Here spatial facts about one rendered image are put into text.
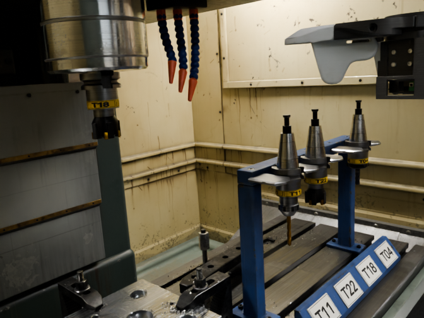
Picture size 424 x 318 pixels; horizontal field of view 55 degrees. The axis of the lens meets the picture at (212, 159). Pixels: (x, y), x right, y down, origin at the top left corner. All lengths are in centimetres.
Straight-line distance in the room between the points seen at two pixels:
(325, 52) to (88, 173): 87
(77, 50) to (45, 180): 58
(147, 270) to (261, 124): 80
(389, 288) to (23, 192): 91
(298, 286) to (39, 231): 67
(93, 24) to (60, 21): 5
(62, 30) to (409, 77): 44
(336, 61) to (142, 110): 139
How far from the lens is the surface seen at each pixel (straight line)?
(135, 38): 64
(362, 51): 45
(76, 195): 118
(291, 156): 80
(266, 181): 76
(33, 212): 114
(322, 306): 90
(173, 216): 197
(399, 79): 46
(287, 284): 106
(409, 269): 118
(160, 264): 191
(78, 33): 62
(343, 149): 105
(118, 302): 86
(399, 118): 146
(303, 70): 159
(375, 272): 109
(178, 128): 192
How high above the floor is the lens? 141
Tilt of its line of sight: 12 degrees down
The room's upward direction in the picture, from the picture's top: 3 degrees counter-clockwise
